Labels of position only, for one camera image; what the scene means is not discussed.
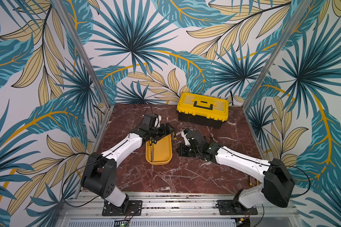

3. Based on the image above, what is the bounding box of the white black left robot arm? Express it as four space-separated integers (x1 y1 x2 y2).
81 114 175 212

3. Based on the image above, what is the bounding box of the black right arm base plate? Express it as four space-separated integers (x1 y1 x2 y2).
215 200 258 217

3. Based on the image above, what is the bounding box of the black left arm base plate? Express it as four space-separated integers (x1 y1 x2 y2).
102 199 143 217

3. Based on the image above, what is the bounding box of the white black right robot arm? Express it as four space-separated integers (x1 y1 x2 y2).
177 130 295 211

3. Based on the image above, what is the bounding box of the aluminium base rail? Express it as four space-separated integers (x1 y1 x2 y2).
55 191 302 227

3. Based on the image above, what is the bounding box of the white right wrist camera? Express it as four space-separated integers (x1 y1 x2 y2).
181 130 190 146

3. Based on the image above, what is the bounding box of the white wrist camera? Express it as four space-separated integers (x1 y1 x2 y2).
153 114 162 128
181 130 190 146

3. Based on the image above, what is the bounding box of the aluminium corner post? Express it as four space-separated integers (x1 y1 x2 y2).
242 0 312 111
53 0 111 110

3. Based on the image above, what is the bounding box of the yellow plastic storage tray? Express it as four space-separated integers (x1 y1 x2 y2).
145 135 172 166

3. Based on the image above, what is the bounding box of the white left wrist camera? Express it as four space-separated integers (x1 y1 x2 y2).
153 114 162 128

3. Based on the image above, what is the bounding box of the yellow and black toolbox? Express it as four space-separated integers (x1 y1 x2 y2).
177 92 229 129

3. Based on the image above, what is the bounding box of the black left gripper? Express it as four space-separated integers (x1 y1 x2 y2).
149 121 175 141

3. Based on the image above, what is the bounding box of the left aluminium corner post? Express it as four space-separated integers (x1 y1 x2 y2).
53 0 111 110

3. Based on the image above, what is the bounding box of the right aluminium corner post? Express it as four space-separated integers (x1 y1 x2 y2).
242 0 312 111

